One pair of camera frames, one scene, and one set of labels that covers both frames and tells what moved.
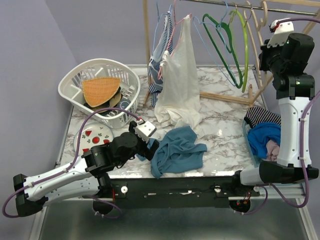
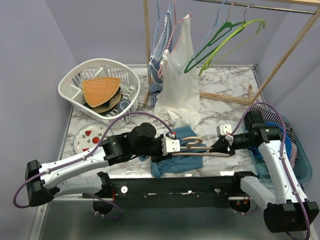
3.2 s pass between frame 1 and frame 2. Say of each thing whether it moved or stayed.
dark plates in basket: stayed
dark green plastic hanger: moved
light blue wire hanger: stayed
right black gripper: moved
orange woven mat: stayed
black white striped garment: stayed
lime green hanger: moved
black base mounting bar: stayed
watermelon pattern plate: stayed
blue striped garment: stayed
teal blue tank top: stayed
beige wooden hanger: moved
